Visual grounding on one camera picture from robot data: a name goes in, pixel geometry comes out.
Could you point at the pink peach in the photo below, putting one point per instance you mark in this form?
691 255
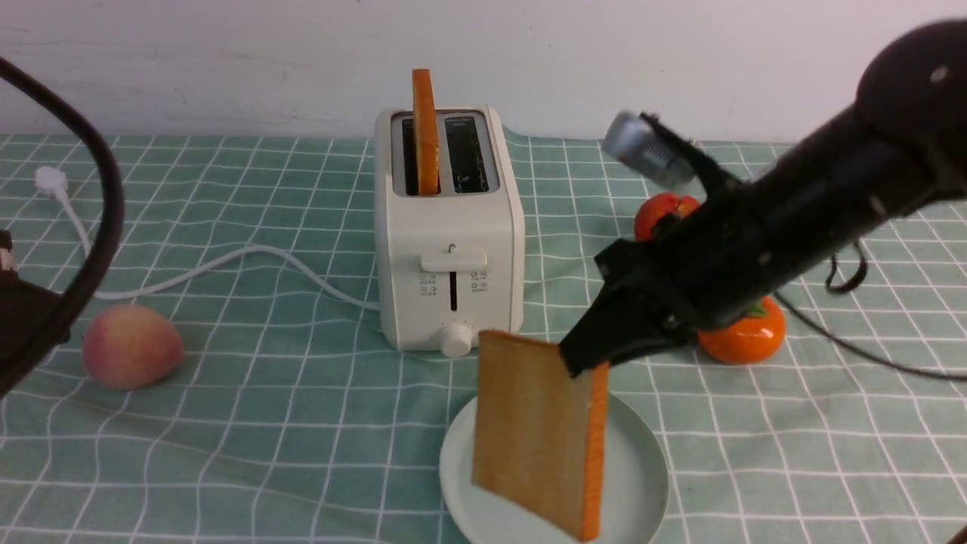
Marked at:
128 347

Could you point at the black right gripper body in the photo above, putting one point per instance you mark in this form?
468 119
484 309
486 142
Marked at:
689 272

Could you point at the toast slice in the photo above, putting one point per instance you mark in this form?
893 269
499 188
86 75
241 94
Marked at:
539 432
425 133

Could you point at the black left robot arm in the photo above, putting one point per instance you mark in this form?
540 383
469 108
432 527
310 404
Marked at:
24 305

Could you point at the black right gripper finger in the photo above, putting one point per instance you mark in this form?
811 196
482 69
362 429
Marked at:
622 325

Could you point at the light green round plate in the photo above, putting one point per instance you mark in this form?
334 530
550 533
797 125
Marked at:
634 495

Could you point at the green checkered tablecloth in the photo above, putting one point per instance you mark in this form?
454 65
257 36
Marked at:
292 419

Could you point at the orange persimmon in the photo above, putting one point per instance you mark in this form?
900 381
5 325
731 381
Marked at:
752 340

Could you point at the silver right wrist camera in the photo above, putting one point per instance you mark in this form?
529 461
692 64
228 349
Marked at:
632 140

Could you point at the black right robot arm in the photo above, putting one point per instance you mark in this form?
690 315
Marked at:
899 147

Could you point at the white two-slot toaster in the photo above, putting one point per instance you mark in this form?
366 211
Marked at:
452 264

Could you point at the red apple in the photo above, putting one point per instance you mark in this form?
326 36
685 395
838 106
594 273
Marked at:
658 212

